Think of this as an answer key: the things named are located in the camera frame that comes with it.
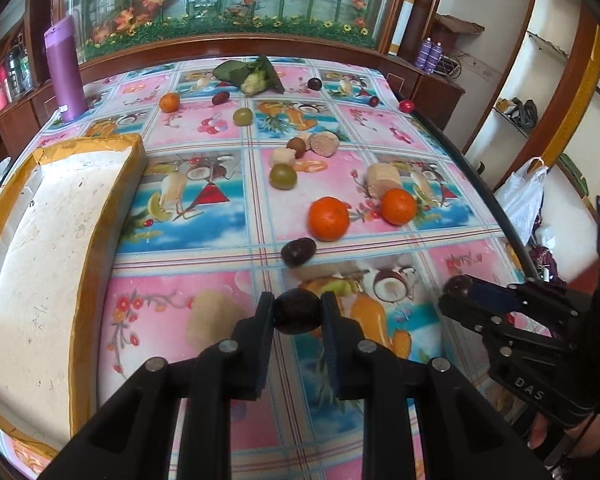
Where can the purple spray can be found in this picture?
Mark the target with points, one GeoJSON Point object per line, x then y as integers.
{"type": "Point", "coordinates": [423, 53]}
{"type": "Point", "coordinates": [433, 58]}

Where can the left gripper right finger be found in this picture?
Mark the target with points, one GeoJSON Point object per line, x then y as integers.
{"type": "Point", "coordinates": [346, 350]}

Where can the small orange tangerine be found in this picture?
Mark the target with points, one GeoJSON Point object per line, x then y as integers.
{"type": "Point", "coordinates": [170, 102]}

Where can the colourful fruit print tablecloth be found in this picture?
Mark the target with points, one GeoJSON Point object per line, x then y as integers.
{"type": "Point", "coordinates": [205, 215]}

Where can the green custard apple with leaves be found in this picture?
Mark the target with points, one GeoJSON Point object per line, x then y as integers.
{"type": "Point", "coordinates": [251, 78]}

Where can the bright red tomato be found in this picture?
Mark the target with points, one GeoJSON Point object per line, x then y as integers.
{"type": "Point", "coordinates": [406, 106]}

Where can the purple thermos bottle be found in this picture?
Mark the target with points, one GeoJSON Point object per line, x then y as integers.
{"type": "Point", "coordinates": [63, 64]}

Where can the green round fruit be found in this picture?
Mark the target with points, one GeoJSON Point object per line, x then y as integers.
{"type": "Point", "coordinates": [283, 177]}
{"type": "Point", "coordinates": [243, 117]}

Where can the dark wrinkled passion fruit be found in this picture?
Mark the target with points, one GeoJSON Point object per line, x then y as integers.
{"type": "Point", "coordinates": [298, 251]}

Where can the dark purple plum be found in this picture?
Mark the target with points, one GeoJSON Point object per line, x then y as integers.
{"type": "Point", "coordinates": [314, 84]}

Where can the smaller orange tangerine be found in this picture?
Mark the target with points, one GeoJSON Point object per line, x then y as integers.
{"type": "Point", "coordinates": [328, 219]}

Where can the person's right hand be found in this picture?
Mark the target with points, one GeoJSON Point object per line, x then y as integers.
{"type": "Point", "coordinates": [585, 438]}

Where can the beige cake roll slice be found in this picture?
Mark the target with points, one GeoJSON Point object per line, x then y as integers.
{"type": "Point", "coordinates": [324, 143]}

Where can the large beige sponge cake piece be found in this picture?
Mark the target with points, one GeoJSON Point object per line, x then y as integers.
{"type": "Point", "coordinates": [381, 178]}

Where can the large orange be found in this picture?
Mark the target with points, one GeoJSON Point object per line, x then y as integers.
{"type": "Point", "coordinates": [398, 207]}

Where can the small beige cake piece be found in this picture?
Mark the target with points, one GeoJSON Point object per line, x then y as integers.
{"type": "Point", "coordinates": [282, 156]}

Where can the green round fruit near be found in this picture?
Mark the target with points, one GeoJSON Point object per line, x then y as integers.
{"type": "Point", "coordinates": [283, 177]}

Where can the white plastic bag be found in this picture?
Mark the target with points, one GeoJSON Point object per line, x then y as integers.
{"type": "Point", "coordinates": [521, 196]}

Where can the purple spray can left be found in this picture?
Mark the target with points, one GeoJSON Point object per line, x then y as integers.
{"type": "Point", "coordinates": [423, 53]}

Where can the purple spray can right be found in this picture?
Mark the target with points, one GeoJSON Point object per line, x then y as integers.
{"type": "Point", "coordinates": [433, 58]}

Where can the dark red date fruit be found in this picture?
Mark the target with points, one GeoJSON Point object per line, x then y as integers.
{"type": "Point", "coordinates": [220, 98]}

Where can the brown round fruit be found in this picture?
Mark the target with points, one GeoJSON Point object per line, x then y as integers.
{"type": "Point", "coordinates": [298, 145]}

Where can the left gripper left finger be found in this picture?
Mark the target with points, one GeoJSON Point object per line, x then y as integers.
{"type": "Point", "coordinates": [249, 363]}

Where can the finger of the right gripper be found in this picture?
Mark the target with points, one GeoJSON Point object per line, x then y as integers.
{"type": "Point", "coordinates": [493, 298]}
{"type": "Point", "coordinates": [465, 311]}

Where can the green round fruit far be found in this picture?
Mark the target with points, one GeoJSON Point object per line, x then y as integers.
{"type": "Point", "coordinates": [243, 117]}

